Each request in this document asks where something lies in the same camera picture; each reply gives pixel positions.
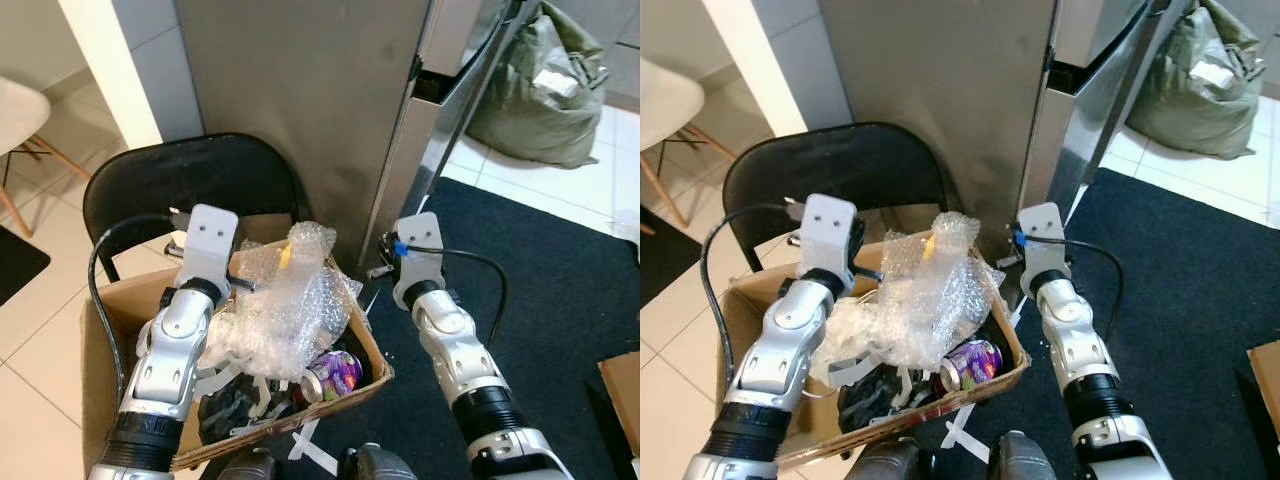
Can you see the clear bubble wrap sheet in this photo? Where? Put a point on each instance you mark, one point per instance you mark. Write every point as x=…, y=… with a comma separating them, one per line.
x=930, y=300
x=290, y=310

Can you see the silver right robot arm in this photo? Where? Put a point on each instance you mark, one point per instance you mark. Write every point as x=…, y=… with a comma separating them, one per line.
x=1080, y=340
x=455, y=345

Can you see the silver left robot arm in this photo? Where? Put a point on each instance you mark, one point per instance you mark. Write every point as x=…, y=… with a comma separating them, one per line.
x=170, y=360
x=780, y=350

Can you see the open cardboard trash box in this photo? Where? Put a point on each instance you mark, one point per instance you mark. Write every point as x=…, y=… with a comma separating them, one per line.
x=100, y=370
x=745, y=330

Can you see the black trash bag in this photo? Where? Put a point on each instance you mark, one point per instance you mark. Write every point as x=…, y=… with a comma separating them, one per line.
x=880, y=395
x=235, y=405

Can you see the small yellow item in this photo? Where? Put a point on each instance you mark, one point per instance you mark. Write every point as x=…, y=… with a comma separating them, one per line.
x=285, y=254
x=930, y=241

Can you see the black folding chair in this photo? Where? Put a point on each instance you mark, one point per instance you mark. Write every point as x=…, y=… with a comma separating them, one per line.
x=850, y=165
x=190, y=175

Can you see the purple drink can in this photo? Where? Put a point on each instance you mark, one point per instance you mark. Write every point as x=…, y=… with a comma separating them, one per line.
x=335, y=375
x=975, y=362

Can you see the dark blue carpet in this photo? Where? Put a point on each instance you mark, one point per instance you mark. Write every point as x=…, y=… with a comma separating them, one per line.
x=540, y=300
x=1180, y=290

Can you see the small black mat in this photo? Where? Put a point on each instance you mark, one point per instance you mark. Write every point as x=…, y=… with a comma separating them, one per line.
x=652, y=260
x=15, y=265

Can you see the stainless steel fridge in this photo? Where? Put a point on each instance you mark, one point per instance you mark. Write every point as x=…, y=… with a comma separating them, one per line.
x=300, y=80
x=930, y=80

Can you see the olive green sack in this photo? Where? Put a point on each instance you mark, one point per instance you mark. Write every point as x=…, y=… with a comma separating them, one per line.
x=530, y=125
x=1190, y=115

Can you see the grey right robot knee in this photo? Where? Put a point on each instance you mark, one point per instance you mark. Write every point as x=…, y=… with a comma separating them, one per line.
x=1022, y=458
x=378, y=465

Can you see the grey robot knee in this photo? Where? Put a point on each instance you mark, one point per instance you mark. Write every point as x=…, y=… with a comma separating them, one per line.
x=1022, y=458
x=245, y=466
x=378, y=465
x=880, y=462

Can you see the beige shell chair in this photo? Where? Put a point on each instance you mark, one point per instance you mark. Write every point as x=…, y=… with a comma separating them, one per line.
x=670, y=100
x=20, y=110

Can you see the grey left robot knee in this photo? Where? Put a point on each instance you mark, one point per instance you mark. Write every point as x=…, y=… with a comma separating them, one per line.
x=245, y=466
x=880, y=462

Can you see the white label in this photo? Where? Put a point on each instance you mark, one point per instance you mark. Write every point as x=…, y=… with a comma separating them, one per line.
x=556, y=82
x=1213, y=74

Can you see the brown cardboard box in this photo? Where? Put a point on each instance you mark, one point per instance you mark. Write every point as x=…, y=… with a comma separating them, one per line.
x=622, y=395
x=1265, y=375

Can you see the pale right wrist camera mount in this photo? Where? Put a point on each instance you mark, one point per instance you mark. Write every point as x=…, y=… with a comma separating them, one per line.
x=420, y=255
x=1042, y=245

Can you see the pale wrist camera mount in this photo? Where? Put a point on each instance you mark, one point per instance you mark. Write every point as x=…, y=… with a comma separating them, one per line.
x=210, y=240
x=420, y=255
x=1042, y=245
x=828, y=230

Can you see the pale left wrist camera mount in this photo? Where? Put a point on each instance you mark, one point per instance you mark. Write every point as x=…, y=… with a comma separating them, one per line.
x=210, y=240
x=828, y=230

